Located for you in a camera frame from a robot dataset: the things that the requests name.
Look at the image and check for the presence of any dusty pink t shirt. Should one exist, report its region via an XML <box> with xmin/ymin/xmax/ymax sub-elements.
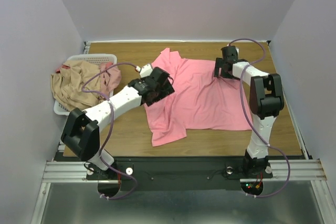
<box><xmin>99</xmin><ymin>61</ymin><xmax>121</xmax><ymax>96</ymax></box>

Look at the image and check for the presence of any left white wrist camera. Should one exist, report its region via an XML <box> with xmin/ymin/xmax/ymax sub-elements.
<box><xmin>135</xmin><ymin>63</ymin><xmax>153</xmax><ymax>78</ymax></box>

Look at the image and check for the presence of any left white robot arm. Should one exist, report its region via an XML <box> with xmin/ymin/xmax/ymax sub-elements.
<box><xmin>60</xmin><ymin>64</ymin><xmax>174</xmax><ymax>179</ymax></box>

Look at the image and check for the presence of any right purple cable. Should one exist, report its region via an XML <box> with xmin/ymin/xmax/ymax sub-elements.
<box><xmin>227</xmin><ymin>38</ymin><xmax>291</xmax><ymax>199</ymax></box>

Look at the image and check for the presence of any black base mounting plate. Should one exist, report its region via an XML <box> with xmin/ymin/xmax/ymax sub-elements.
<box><xmin>86</xmin><ymin>156</ymin><xmax>274</xmax><ymax>193</ymax></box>

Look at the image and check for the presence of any white plastic laundry basket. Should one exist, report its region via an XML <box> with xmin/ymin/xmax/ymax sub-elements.
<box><xmin>54</xmin><ymin>54</ymin><xmax>118</xmax><ymax>116</ymax></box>

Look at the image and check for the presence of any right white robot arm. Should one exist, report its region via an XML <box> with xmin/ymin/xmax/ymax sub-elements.
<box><xmin>214</xmin><ymin>45</ymin><xmax>285</xmax><ymax>177</ymax></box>

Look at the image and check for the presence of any beige t shirt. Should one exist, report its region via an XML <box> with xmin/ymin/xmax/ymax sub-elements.
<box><xmin>50</xmin><ymin>60</ymin><xmax>103</xmax><ymax>111</ymax></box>

